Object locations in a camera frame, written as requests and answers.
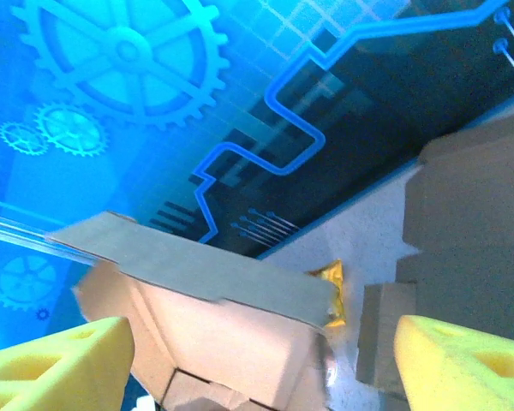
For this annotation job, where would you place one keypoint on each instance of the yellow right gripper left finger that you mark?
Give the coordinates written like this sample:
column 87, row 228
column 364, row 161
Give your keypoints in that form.
column 47, row 372

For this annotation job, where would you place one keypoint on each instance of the yellow snack bag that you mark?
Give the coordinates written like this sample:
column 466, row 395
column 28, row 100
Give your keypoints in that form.
column 338, row 278

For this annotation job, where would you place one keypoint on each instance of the brown cardboard mailer box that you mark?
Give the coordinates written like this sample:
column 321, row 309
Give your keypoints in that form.
column 467, row 214
column 240, row 334

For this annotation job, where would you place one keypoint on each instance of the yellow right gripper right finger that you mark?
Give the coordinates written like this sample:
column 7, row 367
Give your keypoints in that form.
column 462, row 377

